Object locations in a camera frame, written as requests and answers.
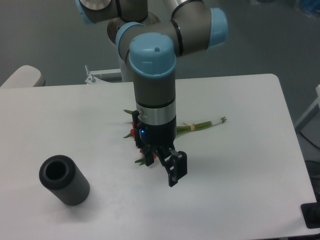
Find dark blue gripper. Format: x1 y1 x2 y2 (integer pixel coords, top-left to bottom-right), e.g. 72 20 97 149
138 115 188 187

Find red tulip bouquet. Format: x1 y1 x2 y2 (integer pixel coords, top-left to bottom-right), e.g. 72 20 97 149
123 109 227 166

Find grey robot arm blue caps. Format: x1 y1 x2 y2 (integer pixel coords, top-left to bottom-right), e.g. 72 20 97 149
75 0 229 187

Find dark grey ribbed vase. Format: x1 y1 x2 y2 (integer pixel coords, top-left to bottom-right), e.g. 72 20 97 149
38 155 90 206

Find white chair back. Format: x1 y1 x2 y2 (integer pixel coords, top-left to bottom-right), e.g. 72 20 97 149
0 65 46 89

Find white furniture at right edge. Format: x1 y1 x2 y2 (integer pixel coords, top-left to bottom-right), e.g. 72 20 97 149
294 85 320 132

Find white metal mounting frame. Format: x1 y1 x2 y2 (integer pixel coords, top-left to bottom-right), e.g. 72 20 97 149
84 65 122 85

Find black table cable grommet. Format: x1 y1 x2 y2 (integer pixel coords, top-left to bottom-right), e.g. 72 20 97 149
300 202 320 229

